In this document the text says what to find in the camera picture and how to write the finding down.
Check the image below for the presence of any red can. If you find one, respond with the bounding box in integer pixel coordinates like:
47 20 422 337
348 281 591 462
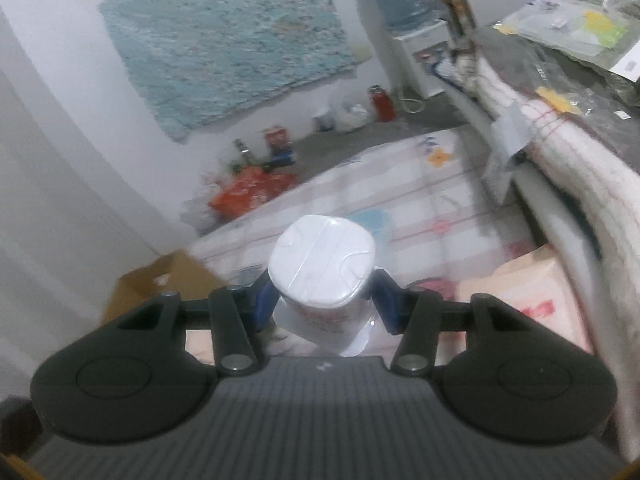
264 127 291 153

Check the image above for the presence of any grey bed rail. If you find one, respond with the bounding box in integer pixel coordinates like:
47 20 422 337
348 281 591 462
435 75 640 463

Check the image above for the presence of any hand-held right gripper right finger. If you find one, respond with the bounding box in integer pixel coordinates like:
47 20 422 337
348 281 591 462
369 269 532 377

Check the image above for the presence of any white lidded cup container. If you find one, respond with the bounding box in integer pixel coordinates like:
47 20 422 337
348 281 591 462
267 214 377 358

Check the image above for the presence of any brown cardboard box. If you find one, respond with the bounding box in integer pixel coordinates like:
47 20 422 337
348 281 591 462
102 249 226 328

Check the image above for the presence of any red bottle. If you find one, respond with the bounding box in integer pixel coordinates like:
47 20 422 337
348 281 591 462
369 86 397 123

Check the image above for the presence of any teal shaggy wall rug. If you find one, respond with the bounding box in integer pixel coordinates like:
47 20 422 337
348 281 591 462
97 0 363 143

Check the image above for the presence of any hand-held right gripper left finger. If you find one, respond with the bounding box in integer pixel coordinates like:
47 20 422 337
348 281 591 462
117 270 281 377

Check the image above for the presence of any clear plastic bags pile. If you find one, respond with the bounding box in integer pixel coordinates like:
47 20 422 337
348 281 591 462
492 0 640 111

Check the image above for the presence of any white plastic bag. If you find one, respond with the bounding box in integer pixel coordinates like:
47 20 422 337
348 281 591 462
326 99 374 134

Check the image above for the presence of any white water dispenser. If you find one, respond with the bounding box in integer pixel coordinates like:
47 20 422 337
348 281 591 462
387 19 463 102

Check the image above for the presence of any pink tissue pack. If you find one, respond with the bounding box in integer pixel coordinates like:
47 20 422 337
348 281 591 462
454 245 595 357

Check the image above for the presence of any dark green bottle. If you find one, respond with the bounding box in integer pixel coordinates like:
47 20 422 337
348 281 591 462
232 140 257 171

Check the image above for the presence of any printed blanket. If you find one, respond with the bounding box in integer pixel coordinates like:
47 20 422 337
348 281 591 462
187 127 553 321

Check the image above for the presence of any white curtain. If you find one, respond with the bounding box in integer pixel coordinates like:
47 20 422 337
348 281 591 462
0 7 168 401

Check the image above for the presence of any white rolled blanket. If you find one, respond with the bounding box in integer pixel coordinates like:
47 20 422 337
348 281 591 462
467 52 640 283

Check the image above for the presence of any yellow green packet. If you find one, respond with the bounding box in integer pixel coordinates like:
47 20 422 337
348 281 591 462
570 9 631 52

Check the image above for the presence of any orange snack packet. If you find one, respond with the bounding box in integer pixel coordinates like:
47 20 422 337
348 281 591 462
207 167 297 222

